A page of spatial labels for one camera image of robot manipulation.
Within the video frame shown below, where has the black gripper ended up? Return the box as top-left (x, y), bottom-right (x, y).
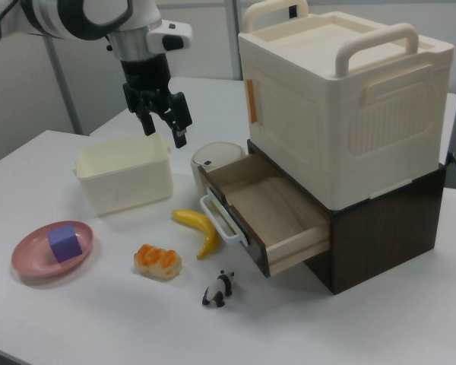
top-left (119, 52), bottom-right (194, 149)

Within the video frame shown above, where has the brown drawer with white handle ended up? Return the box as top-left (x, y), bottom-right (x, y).
top-left (196, 153), bottom-right (331, 278)

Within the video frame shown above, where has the open cream plastic container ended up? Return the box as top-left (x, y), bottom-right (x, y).
top-left (72, 132), bottom-right (175, 217)

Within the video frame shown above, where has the dark brown drawer cabinet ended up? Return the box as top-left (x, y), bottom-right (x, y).
top-left (246, 138), bottom-right (448, 296)

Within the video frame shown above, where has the yellow toy banana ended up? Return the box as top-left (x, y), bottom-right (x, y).
top-left (171, 208), bottom-right (220, 261)

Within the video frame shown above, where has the orange glazed toy bread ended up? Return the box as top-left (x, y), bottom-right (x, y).
top-left (133, 243), bottom-right (182, 281)

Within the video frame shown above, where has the purple cube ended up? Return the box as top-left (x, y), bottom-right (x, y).
top-left (46, 223), bottom-right (83, 264)

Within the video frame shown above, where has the black white panda figurine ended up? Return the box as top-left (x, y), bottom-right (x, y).
top-left (201, 269), bottom-right (236, 308)

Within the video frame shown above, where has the pink plate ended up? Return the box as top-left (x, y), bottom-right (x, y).
top-left (10, 220), bottom-right (95, 285)

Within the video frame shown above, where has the cream storage box with handles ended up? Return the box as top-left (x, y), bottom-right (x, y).
top-left (237, 0), bottom-right (455, 210)

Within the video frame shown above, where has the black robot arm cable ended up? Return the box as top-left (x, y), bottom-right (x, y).
top-left (0, 0), bottom-right (21, 19)

